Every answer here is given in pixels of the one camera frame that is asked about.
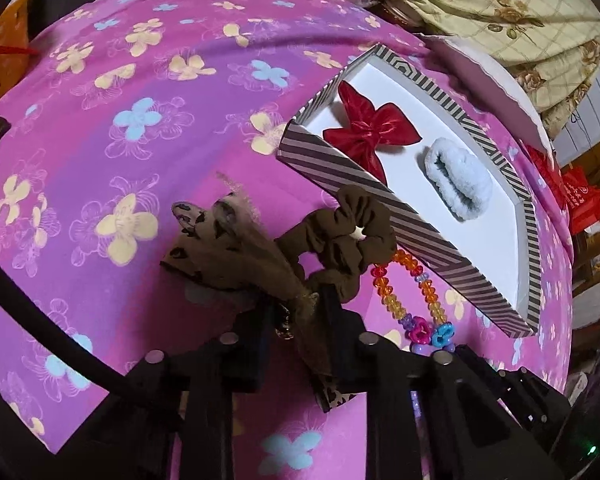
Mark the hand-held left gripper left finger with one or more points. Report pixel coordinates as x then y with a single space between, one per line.
260 355

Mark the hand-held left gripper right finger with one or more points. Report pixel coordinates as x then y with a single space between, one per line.
345 340

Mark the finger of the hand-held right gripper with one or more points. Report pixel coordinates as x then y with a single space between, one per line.
540 395

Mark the brown fabric scrunchie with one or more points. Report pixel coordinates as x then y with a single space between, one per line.
345 240

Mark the leopard print organza hair bow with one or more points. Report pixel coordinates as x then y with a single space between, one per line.
220 245

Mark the striped cardboard box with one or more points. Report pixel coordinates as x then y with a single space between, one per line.
480 240

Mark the light blue fluffy scrunchie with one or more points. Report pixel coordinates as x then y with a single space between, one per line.
460 180

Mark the red shopping bag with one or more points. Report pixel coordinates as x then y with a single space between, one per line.
582 195

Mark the red satin hair bow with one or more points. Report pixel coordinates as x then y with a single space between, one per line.
375 122

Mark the pink floral bedsheet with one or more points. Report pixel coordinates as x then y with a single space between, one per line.
80 160

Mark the white cushion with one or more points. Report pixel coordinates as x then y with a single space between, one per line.
495 95

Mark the beige floral quilt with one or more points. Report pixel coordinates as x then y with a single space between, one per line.
505 5

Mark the orange bag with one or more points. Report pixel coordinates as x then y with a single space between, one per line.
7 55

